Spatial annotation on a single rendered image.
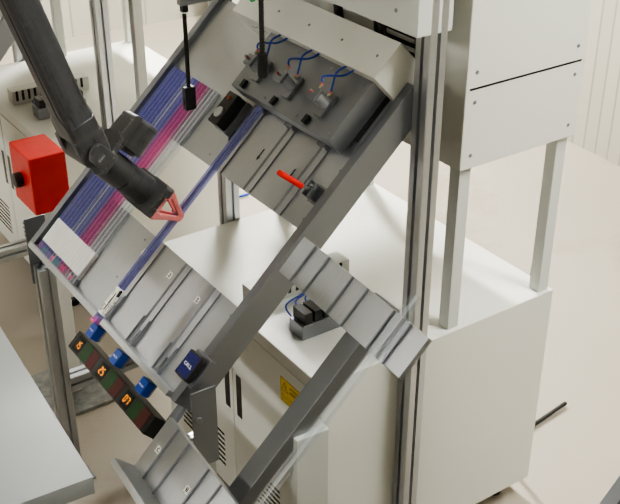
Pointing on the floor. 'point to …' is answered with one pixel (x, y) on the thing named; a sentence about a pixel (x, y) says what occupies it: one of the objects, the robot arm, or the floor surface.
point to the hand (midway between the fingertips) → (176, 214)
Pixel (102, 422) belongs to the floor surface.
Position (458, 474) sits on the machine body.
